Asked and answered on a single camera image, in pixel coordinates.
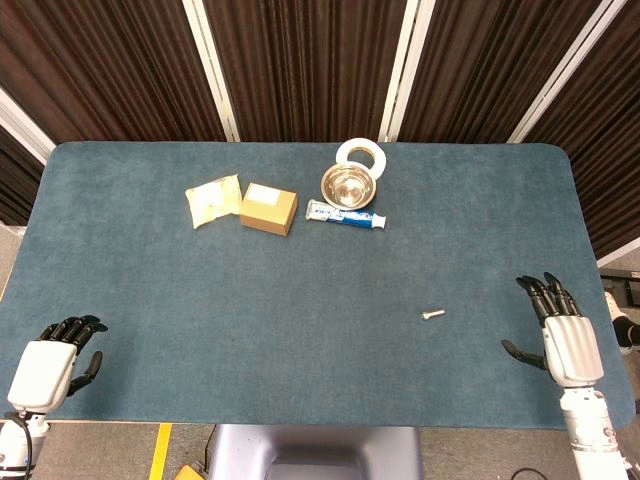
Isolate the black box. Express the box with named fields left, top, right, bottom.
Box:
left=599, top=267, right=640, bottom=308

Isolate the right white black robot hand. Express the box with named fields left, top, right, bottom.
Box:
left=501, top=271, right=605, bottom=389

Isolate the brown ribbed partition panel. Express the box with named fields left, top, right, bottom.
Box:
left=203, top=0, right=409, bottom=143
left=0, top=124, right=45, bottom=227
left=398, top=0, right=614, bottom=144
left=0, top=0, right=227, bottom=143
left=522, top=0, right=640, bottom=260

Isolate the blue felt table mat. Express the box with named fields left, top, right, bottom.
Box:
left=0, top=141, right=637, bottom=431

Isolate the yellow floor tape line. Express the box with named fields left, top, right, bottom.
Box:
left=148, top=422, right=174, bottom=480

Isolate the shiny metal bowl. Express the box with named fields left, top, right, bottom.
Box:
left=320, top=162, right=380, bottom=208

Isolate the pale yellow plastic packet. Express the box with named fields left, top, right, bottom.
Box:
left=184, top=173, right=243, bottom=230

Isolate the brown cardboard box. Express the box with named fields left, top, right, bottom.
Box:
left=239, top=182, right=299, bottom=237

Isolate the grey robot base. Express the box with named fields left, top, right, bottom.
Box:
left=208, top=423, right=426, bottom=480

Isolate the blue white toothpaste tube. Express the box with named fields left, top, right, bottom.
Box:
left=304, top=198, right=388, bottom=231

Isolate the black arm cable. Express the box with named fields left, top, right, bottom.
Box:
left=3, top=411, right=35, bottom=480

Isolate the white and black device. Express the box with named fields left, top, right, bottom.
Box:
left=603, top=289, right=640, bottom=357

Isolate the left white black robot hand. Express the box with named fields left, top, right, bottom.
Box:
left=7, top=314, right=109, bottom=414

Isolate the white tape roll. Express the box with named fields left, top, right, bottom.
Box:
left=335, top=138, right=388, bottom=180

